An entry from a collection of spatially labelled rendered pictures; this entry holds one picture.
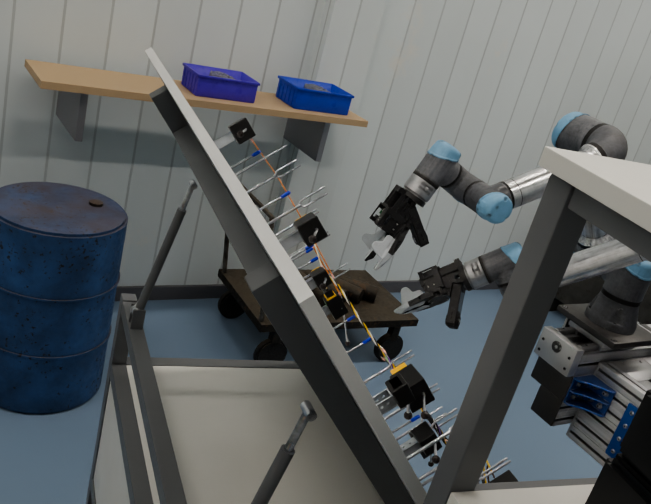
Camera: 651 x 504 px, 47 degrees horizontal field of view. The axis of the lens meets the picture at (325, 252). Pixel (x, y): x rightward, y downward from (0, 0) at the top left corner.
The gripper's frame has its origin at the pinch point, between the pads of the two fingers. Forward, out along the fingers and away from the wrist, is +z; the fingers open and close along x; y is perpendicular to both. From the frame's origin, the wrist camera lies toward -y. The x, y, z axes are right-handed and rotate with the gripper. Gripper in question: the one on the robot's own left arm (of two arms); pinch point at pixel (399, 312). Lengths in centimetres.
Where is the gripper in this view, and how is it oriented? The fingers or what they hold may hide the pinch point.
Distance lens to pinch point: 198.7
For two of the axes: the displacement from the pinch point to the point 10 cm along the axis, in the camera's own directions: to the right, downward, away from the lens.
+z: -8.9, 3.9, 2.5
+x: -3.8, -2.9, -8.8
